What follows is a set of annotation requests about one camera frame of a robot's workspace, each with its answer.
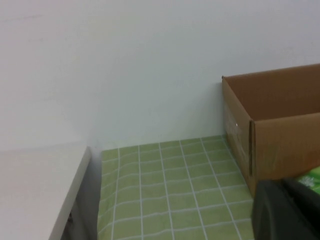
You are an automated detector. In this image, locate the green cucumber chips bag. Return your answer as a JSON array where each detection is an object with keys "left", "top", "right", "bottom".
[{"left": 296, "top": 165, "right": 320, "bottom": 196}]

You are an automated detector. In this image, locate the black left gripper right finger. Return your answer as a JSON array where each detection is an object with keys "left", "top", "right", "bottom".
[{"left": 282, "top": 177, "right": 320, "bottom": 240}]

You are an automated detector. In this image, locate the white side table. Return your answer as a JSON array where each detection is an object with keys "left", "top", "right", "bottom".
[{"left": 0, "top": 144, "right": 101, "bottom": 240}]

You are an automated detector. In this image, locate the cardboard box with printed address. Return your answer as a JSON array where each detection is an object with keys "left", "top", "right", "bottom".
[{"left": 221, "top": 63, "right": 320, "bottom": 199}]

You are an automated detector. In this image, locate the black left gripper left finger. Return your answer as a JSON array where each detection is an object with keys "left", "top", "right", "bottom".
[{"left": 250, "top": 180, "right": 308, "bottom": 240}]

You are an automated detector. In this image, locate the green checked tablecloth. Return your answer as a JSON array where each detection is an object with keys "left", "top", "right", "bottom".
[{"left": 96, "top": 134, "right": 258, "bottom": 240}]

